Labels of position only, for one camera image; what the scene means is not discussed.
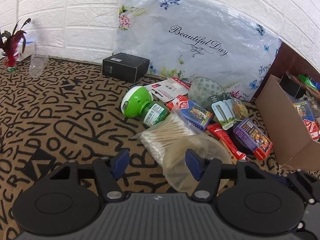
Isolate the red toothpaste tube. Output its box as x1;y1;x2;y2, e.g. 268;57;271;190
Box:
207;123;246;160

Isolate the bag of cotton swabs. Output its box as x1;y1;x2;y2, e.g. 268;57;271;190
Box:
133;113;196;168

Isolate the blue red playing card box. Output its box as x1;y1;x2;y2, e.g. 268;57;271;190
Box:
166;95;213;131

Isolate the purple red playing card box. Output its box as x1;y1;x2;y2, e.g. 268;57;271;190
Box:
233;118;273;161

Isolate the brown cardboard box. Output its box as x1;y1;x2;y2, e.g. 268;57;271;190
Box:
255;75;320;171

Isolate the green white blister pack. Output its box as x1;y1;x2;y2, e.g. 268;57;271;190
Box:
212;99;238;130

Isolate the green mosquito repellent bottle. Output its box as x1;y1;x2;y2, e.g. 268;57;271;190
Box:
120;86;170;127

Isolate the card box inside carton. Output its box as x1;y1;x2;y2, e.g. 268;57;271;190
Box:
293;101;319;141

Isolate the clear patterned tape roll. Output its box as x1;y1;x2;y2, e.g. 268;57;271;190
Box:
188;76;226;111

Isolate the white red blister card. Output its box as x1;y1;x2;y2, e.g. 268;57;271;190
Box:
146;77;190;103

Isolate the black cardboard box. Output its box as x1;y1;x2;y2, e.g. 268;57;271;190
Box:
102;53;150;83

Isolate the dark brown wooden board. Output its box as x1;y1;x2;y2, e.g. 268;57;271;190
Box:
253;42;319;99

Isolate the clear plastic cup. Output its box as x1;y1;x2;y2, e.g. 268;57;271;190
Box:
29;50;49;78

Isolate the white floral plastic bag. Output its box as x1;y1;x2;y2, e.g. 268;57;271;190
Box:
113;0;281;101

